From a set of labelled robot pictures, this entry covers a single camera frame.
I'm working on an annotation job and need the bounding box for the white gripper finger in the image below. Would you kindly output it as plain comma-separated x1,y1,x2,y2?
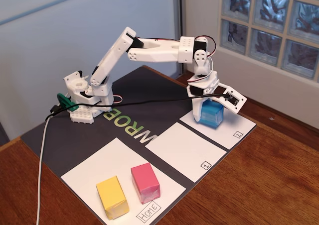
192,97,204,122

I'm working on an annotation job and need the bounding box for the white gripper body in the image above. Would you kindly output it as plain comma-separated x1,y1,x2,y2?
186,70,225,100

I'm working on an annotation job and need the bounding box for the blue box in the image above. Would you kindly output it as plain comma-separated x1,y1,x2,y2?
200,99,224,130

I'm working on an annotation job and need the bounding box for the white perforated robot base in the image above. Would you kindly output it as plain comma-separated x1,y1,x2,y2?
69,105,95,125

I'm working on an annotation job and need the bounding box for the white zone one paper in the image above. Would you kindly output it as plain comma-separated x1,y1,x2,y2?
145,121,228,183

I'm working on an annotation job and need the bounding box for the white zone two paper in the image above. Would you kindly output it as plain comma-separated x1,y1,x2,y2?
179,98,257,150

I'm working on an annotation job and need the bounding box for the pink box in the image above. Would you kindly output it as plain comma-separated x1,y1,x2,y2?
130,162,160,205

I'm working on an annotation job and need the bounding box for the white home zone paper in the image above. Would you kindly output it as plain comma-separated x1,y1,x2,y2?
60,137,187,225

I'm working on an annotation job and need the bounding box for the yellow box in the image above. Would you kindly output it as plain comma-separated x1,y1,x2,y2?
96,175,130,221

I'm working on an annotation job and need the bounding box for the black printed mat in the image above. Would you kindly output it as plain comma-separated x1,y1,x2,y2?
20,65,258,225

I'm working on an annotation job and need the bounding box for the glass block window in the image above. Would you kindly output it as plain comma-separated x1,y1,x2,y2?
219,0,319,83

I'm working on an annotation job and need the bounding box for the green table clamp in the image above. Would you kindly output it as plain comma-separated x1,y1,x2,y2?
56,93,80,112

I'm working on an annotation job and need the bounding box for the pale frosted door panel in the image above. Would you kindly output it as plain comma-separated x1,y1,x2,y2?
0,0,180,146

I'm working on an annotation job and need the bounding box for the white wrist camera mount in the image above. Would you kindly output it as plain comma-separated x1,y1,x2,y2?
216,83,248,115

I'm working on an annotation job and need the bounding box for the grey metal frame post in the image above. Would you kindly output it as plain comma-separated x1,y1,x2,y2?
171,0,187,78

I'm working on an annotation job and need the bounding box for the black camera cable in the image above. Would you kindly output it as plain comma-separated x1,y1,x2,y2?
44,92,231,121

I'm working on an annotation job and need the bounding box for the white cable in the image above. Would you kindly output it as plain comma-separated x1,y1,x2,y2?
35,115,52,225

